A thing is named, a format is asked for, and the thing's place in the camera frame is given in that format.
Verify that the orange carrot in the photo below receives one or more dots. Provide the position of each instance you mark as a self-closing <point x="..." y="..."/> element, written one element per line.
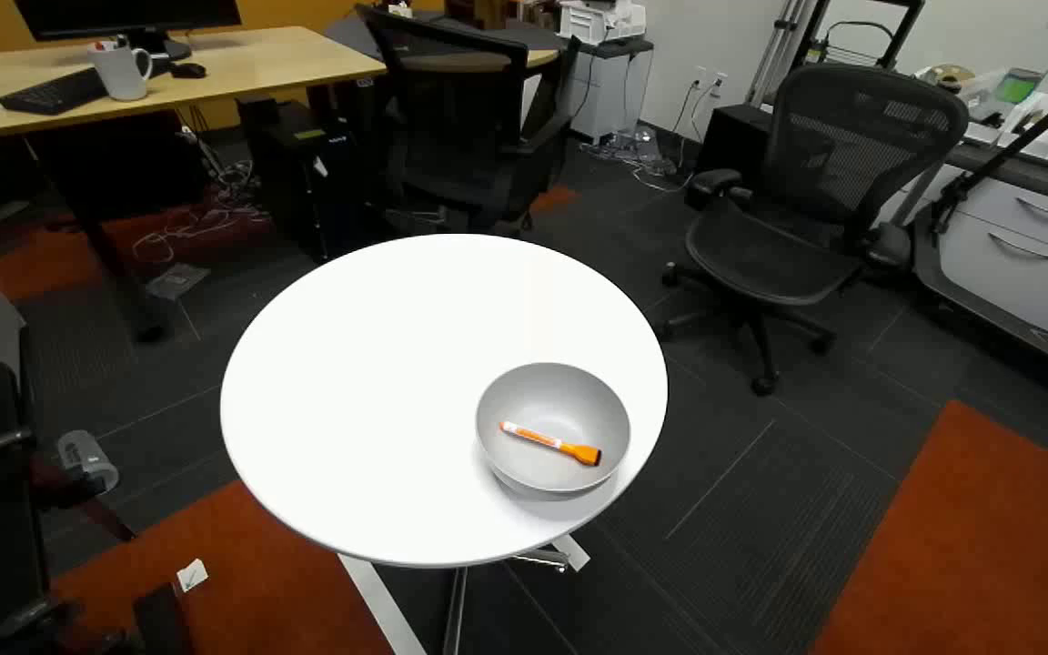
<point x="548" y="441"/>

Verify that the grey bowl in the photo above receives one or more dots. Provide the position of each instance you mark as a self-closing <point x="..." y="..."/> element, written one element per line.
<point x="548" y="389"/>

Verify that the small white cabinet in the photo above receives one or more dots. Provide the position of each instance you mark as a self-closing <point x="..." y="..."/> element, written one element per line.
<point x="607" y="92"/>

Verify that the black tower under desk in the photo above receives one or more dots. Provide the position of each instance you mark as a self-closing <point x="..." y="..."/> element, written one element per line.
<point x="291" y="169"/>

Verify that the black computer tower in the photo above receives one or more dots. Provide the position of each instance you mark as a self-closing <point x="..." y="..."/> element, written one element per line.
<point x="736" y="138"/>

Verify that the white table base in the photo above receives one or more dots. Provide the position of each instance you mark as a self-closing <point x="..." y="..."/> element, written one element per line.
<point x="379" y="605"/>

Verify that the white box on cabinet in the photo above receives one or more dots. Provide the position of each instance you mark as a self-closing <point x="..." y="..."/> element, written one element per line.
<point x="601" y="24"/>

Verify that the grey power strip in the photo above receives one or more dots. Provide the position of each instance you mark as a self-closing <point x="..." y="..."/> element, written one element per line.
<point x="176" y="280"/>

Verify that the black mesh office chair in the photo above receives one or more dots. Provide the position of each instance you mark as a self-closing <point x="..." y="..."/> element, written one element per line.
<point x="839" y="145"/>

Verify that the wooden desk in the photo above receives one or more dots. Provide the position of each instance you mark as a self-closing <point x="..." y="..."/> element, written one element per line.
<point x="246" y="58"/>

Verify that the small white floor tag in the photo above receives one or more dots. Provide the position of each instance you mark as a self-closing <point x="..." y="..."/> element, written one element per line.
<point x="190" y="576"/>

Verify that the black computer mouse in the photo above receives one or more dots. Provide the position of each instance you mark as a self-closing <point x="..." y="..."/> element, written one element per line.
<point x="186" y="69"/>

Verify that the black tripod stand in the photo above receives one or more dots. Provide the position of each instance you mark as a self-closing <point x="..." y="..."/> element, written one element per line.
<point x="844" y="37"/>

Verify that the clear plastic cup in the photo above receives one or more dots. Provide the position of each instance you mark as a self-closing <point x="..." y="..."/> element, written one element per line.
<point x="87" y="461"/>

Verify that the white mug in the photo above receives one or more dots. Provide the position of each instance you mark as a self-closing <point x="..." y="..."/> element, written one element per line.
<point x="121" y="74"/>

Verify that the black monitor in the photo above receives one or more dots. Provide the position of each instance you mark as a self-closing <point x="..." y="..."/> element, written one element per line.
<point x="123" y="14"/>

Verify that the white drawer cabinet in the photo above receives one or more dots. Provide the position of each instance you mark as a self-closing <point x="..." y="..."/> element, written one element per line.
<point x="1033" y="259"/>

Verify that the black slanted pole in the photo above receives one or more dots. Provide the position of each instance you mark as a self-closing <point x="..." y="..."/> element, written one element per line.
<point x="1008" y="151"/>

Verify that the black keyboard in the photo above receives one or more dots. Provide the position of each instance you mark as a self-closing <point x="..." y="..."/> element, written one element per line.
<point x="54" y="92"/>

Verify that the device with green screen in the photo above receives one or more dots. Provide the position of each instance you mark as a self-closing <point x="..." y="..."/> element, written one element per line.
<point x="1015" y="83"/>

